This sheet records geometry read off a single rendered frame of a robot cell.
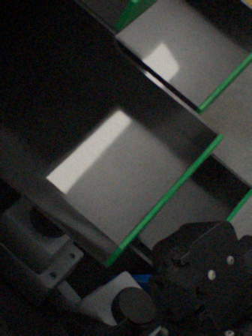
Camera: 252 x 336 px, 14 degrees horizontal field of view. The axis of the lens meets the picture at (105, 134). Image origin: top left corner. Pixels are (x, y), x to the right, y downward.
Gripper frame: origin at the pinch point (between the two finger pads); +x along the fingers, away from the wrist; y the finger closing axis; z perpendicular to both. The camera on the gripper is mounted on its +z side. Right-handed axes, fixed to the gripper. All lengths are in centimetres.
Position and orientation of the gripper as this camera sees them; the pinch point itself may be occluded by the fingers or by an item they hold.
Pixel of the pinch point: (123, 314)
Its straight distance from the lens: 70.5
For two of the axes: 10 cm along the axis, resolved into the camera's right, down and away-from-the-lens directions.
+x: -7.5, -2.0, 6.3
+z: -1.1, -9.0, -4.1
